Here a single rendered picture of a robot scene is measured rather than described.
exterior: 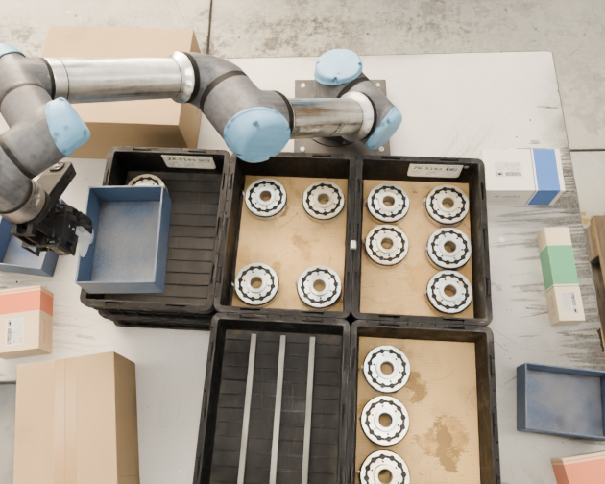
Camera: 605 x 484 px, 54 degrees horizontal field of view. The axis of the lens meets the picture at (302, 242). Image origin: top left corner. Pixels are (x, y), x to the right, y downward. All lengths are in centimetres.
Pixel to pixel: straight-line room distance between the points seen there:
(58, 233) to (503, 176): 108
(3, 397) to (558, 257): 142
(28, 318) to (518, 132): 139
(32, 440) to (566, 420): 121
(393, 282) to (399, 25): 169
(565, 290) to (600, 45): 165
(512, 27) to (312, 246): 180
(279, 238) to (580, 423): 83
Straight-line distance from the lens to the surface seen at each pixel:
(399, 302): 141
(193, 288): 145
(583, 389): 161
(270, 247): 145
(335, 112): 133
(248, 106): 113
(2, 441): 168
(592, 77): 292
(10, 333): 164
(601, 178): 268
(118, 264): 124
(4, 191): 97
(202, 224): 150
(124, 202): 129
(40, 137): 94
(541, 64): 196
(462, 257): 144
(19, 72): 102
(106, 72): 109
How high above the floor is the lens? 218
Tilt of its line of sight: 69 degrees down
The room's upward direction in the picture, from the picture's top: 7 degrees counter-clockwise
